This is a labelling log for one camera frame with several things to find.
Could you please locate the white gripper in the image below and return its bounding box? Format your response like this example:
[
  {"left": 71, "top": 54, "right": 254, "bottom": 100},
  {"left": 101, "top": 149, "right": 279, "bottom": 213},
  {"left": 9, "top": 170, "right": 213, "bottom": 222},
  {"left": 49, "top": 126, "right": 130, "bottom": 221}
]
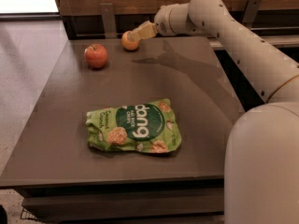
[{"left": 127, "top": 6, "right": 172, "bottom": 42}]

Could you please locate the orange fruit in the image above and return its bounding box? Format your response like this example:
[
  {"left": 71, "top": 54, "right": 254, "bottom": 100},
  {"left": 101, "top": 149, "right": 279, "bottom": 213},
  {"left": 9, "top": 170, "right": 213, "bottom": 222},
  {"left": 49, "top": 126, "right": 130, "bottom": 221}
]
[{"left": 121, "top": 31, "right": 139, "bottom": 51}]

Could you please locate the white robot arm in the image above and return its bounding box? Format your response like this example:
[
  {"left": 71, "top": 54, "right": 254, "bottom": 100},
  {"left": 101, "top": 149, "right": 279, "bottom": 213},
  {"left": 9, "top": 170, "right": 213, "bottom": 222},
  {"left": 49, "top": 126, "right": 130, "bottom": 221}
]
[{"left": 129, "top": 0, "right": 299, "bottom": 224}]

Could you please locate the green rice chip bag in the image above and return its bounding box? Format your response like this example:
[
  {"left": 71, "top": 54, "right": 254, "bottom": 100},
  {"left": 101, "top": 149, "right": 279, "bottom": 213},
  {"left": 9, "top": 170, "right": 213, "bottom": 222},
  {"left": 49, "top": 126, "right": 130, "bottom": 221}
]
[{"left": 86, "top": 99, "right": 181, "bottom": 154}]

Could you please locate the red apple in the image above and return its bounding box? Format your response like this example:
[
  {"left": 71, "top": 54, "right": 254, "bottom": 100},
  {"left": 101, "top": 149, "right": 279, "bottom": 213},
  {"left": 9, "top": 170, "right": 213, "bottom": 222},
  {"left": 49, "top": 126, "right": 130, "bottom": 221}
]
[{"left": 84, "top": 44, "right": 108, "bottom": 69}]

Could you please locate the grey table with drawers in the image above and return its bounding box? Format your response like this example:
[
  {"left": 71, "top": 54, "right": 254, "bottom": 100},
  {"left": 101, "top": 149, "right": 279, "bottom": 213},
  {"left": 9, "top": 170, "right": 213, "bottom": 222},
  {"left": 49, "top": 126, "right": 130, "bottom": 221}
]
[{"left": 1, "top": 37, "right": 242, "bottom": 223}]

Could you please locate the left metal wall bracket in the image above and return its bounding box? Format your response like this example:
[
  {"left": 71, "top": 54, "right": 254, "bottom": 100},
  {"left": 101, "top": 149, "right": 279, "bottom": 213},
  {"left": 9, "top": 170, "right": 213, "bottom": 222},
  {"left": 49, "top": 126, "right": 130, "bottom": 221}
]
[{"left": 100, "top": 3, "right": 117, "bottom": 38}]

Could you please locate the metal wall bracket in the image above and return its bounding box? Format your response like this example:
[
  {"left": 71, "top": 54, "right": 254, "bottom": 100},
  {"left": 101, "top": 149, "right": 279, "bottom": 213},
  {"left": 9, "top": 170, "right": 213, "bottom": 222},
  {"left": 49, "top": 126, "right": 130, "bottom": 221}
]
[
  {"left": 241, "top": 0, "right": 262, "bottom": 25},
  {"left": 100, "top": 3, "right": 117, "bottom": 38}
]

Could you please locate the right metal wall bracket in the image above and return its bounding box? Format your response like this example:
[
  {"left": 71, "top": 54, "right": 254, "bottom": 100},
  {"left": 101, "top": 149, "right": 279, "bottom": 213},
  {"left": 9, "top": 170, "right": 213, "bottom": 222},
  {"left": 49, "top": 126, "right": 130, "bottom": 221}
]
[{"left": 241, "top": 0, "right": 262, "bottom": 25}]

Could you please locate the wire rack under table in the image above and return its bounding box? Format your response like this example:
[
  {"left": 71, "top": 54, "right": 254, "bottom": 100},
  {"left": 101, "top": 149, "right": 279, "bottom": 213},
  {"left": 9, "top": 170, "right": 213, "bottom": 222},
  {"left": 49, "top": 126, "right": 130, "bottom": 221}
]
[{"left": 20, "top": 208, "right": 38, "bottom": 221}]

